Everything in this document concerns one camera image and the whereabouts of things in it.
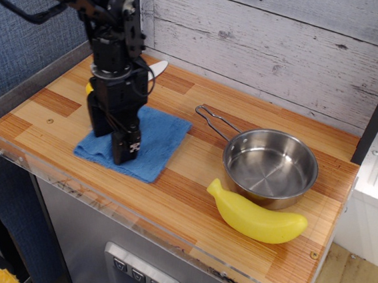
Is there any silver dispenser button panel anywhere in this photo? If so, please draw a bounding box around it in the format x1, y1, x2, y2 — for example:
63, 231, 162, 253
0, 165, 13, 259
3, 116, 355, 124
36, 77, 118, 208
104, 242, 180, 283

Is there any white side cabinet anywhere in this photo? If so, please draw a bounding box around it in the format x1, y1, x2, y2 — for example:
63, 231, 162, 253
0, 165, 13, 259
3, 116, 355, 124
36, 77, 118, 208
333, 133, 378, 266

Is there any small stainless steel pan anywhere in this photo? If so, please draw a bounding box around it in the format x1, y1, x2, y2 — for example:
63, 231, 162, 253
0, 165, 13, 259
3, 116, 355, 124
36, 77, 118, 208
195, 105, 319, 210

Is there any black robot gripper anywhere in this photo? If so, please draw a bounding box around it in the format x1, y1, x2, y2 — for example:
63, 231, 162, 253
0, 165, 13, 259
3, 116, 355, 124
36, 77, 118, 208
87, 72, 148, 166

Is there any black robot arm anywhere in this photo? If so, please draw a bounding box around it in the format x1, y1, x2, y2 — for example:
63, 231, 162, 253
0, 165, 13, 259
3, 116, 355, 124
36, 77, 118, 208
0, 0, 153, 165

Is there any yellow toy banana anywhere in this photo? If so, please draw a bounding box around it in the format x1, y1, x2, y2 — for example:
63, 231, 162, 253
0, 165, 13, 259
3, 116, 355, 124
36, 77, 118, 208
207, 178, 308, 244

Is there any blue towel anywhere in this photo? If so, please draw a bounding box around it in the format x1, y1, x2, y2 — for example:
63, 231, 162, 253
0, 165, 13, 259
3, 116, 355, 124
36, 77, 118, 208
73, 106, 192, 183

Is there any clear acrylic counter guard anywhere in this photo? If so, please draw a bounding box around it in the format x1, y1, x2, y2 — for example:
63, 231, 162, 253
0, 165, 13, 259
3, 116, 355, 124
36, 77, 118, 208
0, 127, 359, 283

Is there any yellow handled toy knife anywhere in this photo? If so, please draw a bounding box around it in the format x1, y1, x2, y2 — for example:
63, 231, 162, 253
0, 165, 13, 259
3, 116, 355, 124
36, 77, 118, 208
85, 60, 169, 95

